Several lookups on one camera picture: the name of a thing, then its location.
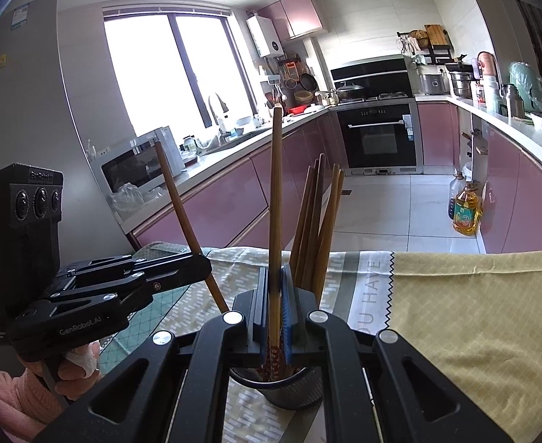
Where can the grey refrigerator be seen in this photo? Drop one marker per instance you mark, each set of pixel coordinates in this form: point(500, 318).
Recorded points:
point(35, 101)

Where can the wooden cutting board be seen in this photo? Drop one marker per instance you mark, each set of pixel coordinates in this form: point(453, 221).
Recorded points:
point(435, 35)

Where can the pink upper cabinet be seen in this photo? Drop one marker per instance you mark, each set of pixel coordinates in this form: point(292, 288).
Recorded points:
point(296, 14)

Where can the steel stock pot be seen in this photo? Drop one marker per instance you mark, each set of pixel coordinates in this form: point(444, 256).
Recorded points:
point(462, 85)

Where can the red-ended wooden chopstick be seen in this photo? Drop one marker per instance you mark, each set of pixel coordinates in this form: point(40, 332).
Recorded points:
point(336, 203)
point(330, 212)
point(321, 180)
point(301, 221)
point(275, 217)
point(311, 212)
point(187, 221)

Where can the dark liquid bottle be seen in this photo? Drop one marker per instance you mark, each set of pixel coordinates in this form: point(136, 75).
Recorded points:
point(453, 203)

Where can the curved pink lower cabinets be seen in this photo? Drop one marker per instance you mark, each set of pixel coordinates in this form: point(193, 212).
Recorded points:
point(525, 194)

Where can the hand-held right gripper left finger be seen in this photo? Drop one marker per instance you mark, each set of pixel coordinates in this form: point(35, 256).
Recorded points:
point(264, 318)

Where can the yellow cloth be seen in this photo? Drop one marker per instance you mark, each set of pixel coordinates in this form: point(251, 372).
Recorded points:
point(474, 304)

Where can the grey teal patterned tablecloth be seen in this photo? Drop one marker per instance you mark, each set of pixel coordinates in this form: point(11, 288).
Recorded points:
point(234, 272)

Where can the red basin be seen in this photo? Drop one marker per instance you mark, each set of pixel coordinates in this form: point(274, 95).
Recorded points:
point(297, 110)

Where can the kitchen window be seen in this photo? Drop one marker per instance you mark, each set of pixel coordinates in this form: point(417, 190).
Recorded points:
point(146, 74)

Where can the white microwave oven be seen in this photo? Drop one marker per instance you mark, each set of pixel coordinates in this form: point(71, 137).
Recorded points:
point(132, 170)

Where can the long pink lower cabinets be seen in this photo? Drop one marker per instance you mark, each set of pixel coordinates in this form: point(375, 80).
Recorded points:
point(225, 194)

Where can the black range hood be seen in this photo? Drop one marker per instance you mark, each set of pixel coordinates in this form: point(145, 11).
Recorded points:
point(372, 76)

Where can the steel thermos flask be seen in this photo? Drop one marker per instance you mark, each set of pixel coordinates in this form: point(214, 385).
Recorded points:
point(513, 101)

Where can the black wall shelf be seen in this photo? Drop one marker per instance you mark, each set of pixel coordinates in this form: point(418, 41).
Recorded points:
point(439, 55)

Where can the gas hob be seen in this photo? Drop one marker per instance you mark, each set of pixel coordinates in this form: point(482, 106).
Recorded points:
point(391, 97)

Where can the wok with glass lid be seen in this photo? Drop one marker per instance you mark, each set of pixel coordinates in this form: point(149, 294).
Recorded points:
point(348, 90)

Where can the yellow cooking oil bottle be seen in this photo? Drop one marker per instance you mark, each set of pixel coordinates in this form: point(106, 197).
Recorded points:
point(466, 214)

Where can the clear plastic bag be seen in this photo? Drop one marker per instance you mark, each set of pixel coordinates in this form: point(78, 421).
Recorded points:
point(128, 198)

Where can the built-in black oven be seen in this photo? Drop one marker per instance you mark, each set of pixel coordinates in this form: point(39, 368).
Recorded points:
point(379, 138)

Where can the black mesh utensil holder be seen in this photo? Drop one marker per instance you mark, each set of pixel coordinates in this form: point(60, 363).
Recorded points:
point(289, 392)

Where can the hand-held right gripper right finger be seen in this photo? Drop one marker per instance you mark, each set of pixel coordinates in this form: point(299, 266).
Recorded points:
point(289, 318)

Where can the steel kitchen faucet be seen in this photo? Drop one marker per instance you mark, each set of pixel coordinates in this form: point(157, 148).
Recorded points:
point(213, 104)

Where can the hanging utensil rack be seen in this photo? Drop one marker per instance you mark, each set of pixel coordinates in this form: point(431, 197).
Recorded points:
point(294, 80)

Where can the white water heater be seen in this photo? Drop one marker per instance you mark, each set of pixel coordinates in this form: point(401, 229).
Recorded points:
point(265, 37)

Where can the white bottle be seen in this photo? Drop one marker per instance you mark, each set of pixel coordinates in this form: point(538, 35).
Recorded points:
point(491, 97)

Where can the person's left hand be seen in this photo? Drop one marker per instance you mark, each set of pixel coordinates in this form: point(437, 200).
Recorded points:
point(82, 364)

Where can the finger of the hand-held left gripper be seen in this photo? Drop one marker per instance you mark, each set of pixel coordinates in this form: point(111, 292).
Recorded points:
point(174, 284)
point(169, 265)

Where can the glass teapot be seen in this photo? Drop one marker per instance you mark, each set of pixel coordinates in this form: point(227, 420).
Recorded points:
point(189, 145)

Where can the green plastic-covered appliance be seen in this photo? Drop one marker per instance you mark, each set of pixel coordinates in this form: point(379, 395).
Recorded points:
point(529, 85)

